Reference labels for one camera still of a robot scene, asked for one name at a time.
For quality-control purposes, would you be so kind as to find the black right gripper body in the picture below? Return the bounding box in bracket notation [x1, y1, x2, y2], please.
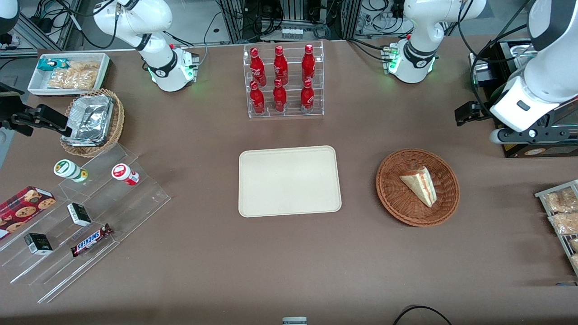
[0, 93, 42, 137]

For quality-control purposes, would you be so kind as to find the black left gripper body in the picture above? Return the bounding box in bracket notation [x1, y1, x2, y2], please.
[470, 102, 494, 125]

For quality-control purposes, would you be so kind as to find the triangular sandwich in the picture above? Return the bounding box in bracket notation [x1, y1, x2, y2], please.
[399, 166, 438, 209]

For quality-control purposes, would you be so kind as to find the white rectangular snack tray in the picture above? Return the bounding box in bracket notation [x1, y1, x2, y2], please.
[27, 52, 112, 98]

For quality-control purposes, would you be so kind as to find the light wicker basket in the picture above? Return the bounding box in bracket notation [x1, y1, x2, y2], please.
[60, 88, 126, 158]

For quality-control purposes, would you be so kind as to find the brown wicker basket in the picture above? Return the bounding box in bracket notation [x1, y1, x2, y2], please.
[375, 148, 461, 228]

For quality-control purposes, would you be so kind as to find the beige plastic tray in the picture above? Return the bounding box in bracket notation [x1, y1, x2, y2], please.
[238, 145, 343, 218]

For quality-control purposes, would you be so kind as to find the aluminium foil container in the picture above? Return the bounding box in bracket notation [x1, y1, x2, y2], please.
[67, 94, 114, 147]

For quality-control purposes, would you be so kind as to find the clear bag of chips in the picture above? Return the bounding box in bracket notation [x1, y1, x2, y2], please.
[47, 61, 101, 91]

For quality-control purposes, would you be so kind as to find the green lid cup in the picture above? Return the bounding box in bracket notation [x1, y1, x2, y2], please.
[53, 159, 89, 184]

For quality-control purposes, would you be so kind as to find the green snack packet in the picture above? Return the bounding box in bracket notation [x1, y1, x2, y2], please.
[37, 58, 71, 72]

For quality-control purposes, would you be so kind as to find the black food warmer machine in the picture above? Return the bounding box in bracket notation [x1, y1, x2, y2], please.
[469, 38, 578, 159]

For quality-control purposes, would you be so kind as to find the red lid cup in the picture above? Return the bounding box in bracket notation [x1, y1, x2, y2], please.
[111, 163, 141, 186]

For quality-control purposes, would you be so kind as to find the red cookie box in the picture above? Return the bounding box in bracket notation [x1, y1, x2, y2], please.
[0, 186, 57, 241]

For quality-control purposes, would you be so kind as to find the small black box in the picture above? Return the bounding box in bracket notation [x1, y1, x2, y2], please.
[66, 203, 93, 228]
[23, 232, 54, 256]

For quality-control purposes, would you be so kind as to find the clear acrylic stepped shelf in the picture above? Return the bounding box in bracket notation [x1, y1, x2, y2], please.
[0, 143, 172, 304]

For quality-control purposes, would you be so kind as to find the clear bag of snacks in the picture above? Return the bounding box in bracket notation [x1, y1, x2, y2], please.
[543, 187, 578, 214]
[548, 212, 578, 236]

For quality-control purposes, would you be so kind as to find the Snickers chocolate bar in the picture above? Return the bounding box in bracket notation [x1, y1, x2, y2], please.
[70, 223, 114, 258]

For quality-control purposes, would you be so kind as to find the red cola bottle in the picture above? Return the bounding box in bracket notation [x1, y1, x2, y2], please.
[272, 78, 288, 113]
[249, 80, 266, 116]
[301, 44, 316, 84]
[300, 79, 315, 114]
[273, 45, 289, 86]
[249, 47, 267, 88]

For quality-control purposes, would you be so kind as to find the clear acrylic bottle rack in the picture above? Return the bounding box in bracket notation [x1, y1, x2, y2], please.
[242, 40, 325, 119]

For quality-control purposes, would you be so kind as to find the white power strip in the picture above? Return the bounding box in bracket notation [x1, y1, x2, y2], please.
[261, 26, 304, 42]

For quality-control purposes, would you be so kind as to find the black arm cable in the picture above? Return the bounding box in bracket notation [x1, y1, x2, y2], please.
[457, 0, 539, 116]

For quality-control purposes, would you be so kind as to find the grey wire rack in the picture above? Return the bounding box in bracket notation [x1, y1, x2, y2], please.
[535, 179, 578, 277]

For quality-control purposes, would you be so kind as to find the black floor cable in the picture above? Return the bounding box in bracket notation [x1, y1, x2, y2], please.
[392, 305, 453, 325]

